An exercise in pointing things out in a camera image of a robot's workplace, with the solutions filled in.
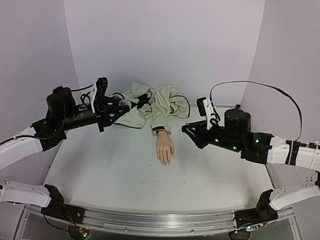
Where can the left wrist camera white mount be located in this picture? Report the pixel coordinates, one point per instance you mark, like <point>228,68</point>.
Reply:
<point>92,96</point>

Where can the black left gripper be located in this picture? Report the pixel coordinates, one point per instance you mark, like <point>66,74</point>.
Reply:
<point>104,111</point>

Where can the mannequin hand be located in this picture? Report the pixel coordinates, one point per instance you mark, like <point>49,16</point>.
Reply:
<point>165,148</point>

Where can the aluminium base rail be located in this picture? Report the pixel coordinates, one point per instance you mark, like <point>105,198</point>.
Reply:
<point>62,221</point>

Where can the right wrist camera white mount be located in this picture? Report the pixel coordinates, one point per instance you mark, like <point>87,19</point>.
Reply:
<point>207,109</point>

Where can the beige jacket with black lining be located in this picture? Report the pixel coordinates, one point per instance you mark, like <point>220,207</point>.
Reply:
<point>156,104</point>

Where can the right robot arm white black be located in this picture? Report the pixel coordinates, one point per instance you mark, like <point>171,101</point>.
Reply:
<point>260,148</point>

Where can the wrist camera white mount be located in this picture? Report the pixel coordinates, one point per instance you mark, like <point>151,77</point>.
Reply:
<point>92,96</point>
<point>207,109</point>

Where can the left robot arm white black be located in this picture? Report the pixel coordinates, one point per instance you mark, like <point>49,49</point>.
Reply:
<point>64,114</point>

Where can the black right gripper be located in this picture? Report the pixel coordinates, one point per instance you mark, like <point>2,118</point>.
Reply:
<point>208,135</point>

